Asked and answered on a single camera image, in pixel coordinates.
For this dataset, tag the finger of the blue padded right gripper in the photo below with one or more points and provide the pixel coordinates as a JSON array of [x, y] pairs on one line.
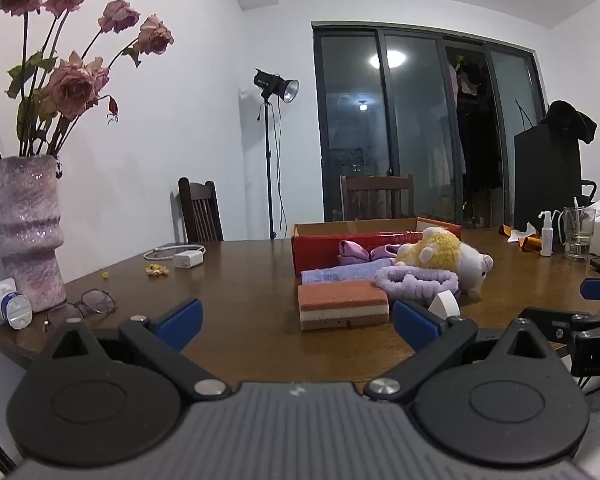
[[438, 344]]

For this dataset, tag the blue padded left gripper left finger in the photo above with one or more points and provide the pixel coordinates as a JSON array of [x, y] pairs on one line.
[[157, 343]]

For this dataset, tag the white round tape roll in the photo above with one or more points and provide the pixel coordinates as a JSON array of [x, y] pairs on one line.
[[444, 305]]

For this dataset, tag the fuzzy lilac headband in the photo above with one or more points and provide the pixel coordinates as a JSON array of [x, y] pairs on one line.
[[414, 284]]

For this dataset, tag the yellow white plush toy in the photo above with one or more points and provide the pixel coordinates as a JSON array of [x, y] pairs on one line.
[[440, 249]]

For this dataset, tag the purple towel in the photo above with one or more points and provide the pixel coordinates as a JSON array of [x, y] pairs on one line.
[[364, 271]]

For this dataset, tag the orange layered sponge block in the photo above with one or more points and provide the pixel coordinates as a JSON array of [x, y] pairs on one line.
[[342, 304]]

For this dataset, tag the purple satin scrunchie bow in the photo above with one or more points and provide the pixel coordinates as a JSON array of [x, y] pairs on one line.
[[351, 252]]

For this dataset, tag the clear glass cup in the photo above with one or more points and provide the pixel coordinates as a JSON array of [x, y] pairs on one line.
[[578, 224]]

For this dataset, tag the yellow small trinket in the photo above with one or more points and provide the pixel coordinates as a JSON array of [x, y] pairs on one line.
[[155, 270]]

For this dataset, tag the white spray bottle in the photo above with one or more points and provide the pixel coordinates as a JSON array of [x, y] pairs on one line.
[[547, 233]]

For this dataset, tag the eyeglasses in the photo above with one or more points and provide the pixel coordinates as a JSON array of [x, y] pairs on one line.
[[94, 302]]

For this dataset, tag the orange white packet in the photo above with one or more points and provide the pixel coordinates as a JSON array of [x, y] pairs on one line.
[[528, 240]]

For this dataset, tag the white power adapter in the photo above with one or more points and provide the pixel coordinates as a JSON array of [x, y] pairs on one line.
[[188, 259]]

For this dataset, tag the black bag on table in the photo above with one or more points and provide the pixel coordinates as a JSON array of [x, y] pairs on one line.
[[547, 173]]

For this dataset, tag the dark wooden chair left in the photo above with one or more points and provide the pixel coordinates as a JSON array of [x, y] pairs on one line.
[[200, 210]]

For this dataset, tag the dark wooden chair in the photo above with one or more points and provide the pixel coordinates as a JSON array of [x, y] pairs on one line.
[[200, 210], [377, 197]]

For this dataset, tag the red cardboard box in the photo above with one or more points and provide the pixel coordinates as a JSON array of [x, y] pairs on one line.
[[316, 245]]

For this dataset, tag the dark wooden chair centre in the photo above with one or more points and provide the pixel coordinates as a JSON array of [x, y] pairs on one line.
[[377, 197]]

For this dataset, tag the white small bottle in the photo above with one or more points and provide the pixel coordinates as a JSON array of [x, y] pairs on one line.
[[15, 308]]

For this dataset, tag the black garment on bag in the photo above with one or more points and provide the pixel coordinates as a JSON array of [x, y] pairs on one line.
[[563, 118]]

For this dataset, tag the pink speckled ceramic vase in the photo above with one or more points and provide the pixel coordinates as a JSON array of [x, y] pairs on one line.
[[30, 231]]

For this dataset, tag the sliding glass door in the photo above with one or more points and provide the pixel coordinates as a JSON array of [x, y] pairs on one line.
[[439, 108]]

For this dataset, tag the studio light on stand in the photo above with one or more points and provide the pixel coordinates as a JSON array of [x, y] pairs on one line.
[[274, 92]]

